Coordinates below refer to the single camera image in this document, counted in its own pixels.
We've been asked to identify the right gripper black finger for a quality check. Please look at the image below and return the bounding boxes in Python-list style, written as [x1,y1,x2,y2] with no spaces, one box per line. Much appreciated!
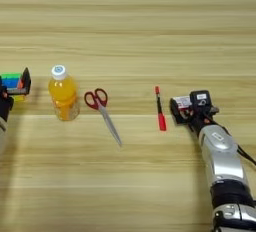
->
[169,97,192,126]

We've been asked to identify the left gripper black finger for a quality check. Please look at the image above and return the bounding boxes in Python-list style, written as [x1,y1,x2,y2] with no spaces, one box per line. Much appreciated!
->
[6,67,32,96]

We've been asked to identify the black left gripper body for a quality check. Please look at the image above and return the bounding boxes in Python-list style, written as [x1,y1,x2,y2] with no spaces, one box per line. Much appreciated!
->
[0,86,15,123]

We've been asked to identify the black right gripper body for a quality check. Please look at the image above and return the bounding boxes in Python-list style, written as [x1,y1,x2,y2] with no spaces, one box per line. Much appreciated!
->
[186,105,221,134]

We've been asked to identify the red and white card box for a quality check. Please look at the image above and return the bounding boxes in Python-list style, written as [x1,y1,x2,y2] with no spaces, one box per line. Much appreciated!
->
[173,95,193,111]

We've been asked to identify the colourful puzzle cube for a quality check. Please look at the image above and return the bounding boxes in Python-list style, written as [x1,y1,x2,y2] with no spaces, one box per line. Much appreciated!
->
[0,72,25,103]

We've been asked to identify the orange juice bottle white cap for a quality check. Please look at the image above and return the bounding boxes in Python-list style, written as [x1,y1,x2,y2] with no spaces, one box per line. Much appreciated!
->
[48,64,81,122]

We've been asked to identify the red and black pen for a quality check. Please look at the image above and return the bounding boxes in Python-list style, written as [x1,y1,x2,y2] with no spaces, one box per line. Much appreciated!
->
[154,85,168,132]

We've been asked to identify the right gripper's labelled black box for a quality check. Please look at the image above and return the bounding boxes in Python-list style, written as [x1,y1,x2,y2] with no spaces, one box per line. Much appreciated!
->
[189,89,213,112]

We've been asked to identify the right arm's black cable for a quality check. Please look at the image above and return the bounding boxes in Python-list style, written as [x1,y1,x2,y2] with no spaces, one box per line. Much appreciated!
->
[236,144,256,168]

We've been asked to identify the red handled scissors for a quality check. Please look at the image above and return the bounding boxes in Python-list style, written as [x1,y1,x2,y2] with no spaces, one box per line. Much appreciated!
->
[83,87,124,148]

